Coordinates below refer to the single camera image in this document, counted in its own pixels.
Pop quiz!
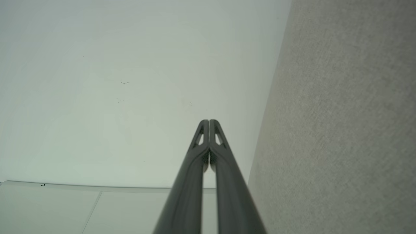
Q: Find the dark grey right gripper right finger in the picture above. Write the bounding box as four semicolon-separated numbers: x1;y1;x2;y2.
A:
210;119;267;234

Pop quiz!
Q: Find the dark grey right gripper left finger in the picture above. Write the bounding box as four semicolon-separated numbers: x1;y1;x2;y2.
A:
153;119;210;234

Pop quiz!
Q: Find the white wall baseboard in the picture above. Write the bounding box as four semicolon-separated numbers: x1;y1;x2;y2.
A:
0;180;216;194

